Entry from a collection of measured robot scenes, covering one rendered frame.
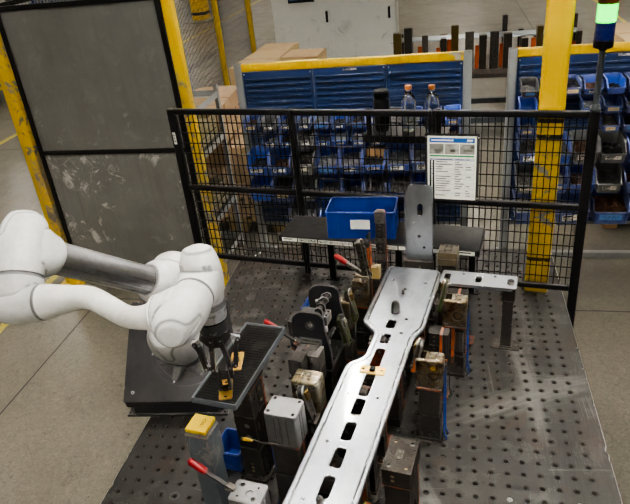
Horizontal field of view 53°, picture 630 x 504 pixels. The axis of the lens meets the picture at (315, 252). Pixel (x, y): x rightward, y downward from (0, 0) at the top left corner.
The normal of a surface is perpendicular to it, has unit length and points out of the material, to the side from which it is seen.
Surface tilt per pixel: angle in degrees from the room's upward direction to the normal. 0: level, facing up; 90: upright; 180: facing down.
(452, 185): 90
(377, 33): 90
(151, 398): 45
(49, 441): 0
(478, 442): 0
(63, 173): 89
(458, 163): 90
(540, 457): 0
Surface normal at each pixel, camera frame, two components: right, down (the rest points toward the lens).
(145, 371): -0.12, -0.28
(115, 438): -0.09, -0.88
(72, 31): -0.21, 0.47
